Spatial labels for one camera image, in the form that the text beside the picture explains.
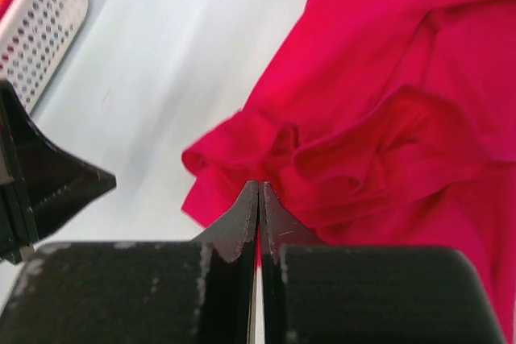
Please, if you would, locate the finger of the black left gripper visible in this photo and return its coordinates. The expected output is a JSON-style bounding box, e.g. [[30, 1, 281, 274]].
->
[[1, 80, 116, 264]]

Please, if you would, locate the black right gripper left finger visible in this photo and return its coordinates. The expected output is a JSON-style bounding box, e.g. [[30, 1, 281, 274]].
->
[[1, 182, 258, 343]]

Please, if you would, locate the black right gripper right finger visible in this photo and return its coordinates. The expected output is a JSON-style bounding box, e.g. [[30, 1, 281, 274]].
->
[[259, 183, 505, 343]]

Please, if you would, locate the crimson red t-shirt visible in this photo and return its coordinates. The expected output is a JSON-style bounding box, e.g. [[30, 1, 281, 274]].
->
[[182, 0, 515, 340]]

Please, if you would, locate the white plastic laundry basket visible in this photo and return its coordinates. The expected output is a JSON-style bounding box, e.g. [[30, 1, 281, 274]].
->
[[1, 0, 89, 113]]

